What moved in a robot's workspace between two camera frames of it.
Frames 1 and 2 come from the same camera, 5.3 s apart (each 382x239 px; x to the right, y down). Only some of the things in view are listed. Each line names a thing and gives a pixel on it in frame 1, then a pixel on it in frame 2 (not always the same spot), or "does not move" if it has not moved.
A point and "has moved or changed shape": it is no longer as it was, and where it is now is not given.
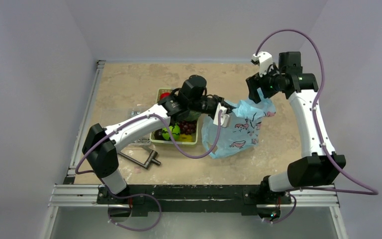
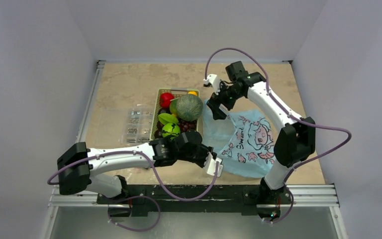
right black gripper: [254, 88] to [217, 101]
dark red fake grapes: [187, 127] does not move
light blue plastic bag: [242, 133] has moved or changed shape
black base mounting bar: [165, 199] does not move
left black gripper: [218, 99] to [206, 150]
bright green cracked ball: [175, 131] does not move
